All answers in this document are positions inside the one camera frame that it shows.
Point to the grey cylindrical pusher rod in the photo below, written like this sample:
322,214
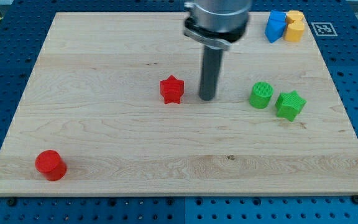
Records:
210,68

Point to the red star block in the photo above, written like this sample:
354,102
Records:
172,90

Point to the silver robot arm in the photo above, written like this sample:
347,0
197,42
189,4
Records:
216,24

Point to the green star block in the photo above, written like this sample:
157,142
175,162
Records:
289,105

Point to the green cylinder block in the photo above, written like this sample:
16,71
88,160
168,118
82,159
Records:
260,95

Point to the blue block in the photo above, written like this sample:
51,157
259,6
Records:
275,26

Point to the yellow heart block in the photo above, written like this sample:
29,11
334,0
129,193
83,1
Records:
295,26

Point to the wooden board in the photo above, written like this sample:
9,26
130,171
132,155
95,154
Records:
94,97

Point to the white fiducial marker tag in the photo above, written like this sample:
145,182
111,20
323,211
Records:
324,29

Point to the red cylinder block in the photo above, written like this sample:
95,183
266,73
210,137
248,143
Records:
50,165

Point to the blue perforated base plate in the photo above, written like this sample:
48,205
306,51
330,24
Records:
23,30

